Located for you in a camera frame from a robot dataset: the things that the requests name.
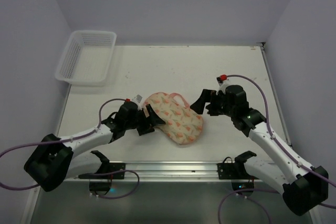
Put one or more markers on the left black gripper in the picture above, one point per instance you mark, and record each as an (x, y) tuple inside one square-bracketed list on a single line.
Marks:
[(144, 120)]

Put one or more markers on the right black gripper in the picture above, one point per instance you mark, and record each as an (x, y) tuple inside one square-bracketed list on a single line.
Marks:
[(211, 104)]

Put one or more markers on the floral mesh laundry bag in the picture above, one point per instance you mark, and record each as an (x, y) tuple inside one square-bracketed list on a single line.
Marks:
[(182, 125)]

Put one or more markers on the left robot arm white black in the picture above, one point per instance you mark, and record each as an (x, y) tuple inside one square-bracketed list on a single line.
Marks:
[(58, 158)]

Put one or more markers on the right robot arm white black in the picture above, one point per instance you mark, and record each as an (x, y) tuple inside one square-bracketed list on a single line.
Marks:
[(301, 185)]

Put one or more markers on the white plastic mesh basket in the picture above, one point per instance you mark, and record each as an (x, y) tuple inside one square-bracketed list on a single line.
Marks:
[(86, 58)]

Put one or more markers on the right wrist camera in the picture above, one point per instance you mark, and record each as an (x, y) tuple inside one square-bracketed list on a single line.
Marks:
[(223, 82)]

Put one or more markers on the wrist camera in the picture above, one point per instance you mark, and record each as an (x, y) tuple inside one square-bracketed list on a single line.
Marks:
[(223, 82), (137, 100)]

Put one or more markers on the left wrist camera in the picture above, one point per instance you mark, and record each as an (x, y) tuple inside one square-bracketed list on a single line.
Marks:
[(137, 100)]

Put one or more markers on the aluminium mounting rail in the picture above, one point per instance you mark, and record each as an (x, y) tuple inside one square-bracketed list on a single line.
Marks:
[(153, 171)]

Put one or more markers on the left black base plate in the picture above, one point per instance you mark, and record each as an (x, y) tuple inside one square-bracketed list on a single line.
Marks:
[(107, 171)]

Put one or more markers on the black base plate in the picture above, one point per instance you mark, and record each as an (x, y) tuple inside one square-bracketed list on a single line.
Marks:
[(107, 171), (230, 169)]

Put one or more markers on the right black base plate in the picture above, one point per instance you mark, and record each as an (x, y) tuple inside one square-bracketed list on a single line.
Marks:
[(230, 169)]

